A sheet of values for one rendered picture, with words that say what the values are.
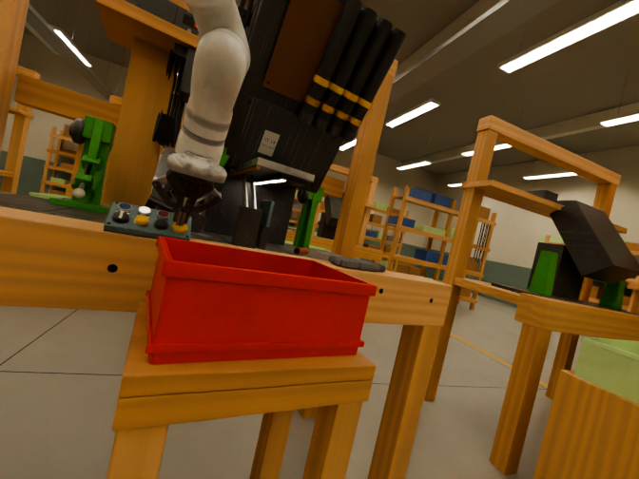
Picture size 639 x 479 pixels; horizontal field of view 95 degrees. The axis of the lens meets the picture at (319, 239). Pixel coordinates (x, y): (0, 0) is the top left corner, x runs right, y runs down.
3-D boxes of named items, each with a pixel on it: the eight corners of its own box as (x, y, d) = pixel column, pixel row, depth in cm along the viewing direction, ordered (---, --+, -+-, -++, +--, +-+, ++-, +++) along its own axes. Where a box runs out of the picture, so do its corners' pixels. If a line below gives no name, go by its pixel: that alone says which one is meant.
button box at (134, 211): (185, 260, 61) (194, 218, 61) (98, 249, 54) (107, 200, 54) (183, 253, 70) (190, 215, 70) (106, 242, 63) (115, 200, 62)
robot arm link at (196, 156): (164, 169, 45) (172, 133, 42) (171, 139, 53) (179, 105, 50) (224, 185, 50) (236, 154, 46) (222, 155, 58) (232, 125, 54)
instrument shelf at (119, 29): (345, 117, 129) (347, 108, 129) (94, 0, 85) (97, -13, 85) (319, 128, 151) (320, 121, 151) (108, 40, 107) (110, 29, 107)
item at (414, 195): (475, 311, 646) (499, 210, 639) (381, 296, 563) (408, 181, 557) (456, 303, 697) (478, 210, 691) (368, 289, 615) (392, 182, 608)
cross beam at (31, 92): (341, 198, 158) (345, 182, 158) (13, 100, 95) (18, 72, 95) (337, 198, 162) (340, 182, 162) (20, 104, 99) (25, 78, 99)
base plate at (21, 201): (382, 275, 106) (384, 269, 105) (-81, 203, 52) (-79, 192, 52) (326, 255, 142) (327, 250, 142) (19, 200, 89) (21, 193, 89)
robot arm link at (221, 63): (221, 150, 47) (228, 132, 54) (253, 49, 39) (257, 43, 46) (174, 131, 45) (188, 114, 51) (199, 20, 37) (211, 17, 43)
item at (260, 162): (313, 186, 79) (315, 175, 78) (255, 168, 71) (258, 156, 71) (267, 189, 113) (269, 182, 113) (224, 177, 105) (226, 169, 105)
